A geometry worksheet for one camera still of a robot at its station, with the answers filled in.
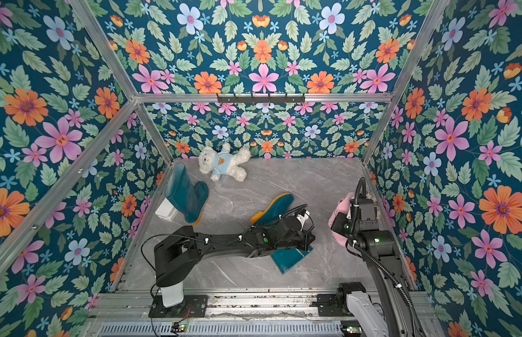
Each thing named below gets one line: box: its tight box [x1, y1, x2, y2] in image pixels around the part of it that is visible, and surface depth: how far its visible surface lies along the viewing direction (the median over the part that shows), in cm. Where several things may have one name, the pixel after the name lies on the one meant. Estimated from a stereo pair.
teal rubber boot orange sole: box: [164, 162, 210, 226], surface depth 89 cm
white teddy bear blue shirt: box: [197, 142, 252, 182], surface depth 110 cm
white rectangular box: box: [154, 197, 179, 222], surface depth 96 cm
